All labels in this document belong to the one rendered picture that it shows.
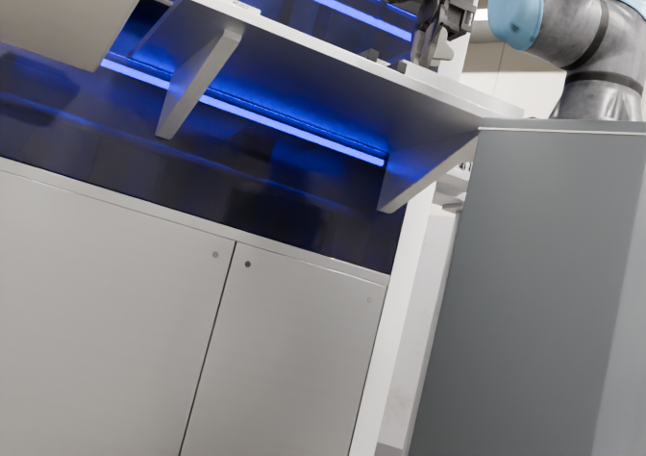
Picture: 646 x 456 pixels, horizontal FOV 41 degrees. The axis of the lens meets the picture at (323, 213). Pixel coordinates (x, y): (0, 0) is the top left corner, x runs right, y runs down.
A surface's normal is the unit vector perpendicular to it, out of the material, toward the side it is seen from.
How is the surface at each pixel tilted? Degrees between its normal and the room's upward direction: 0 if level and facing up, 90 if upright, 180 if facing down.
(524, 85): 90
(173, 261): 90
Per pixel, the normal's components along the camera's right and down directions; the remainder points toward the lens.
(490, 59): -0.56, -0.28
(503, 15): -0.92, -0.17
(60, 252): 0.40, -0.06
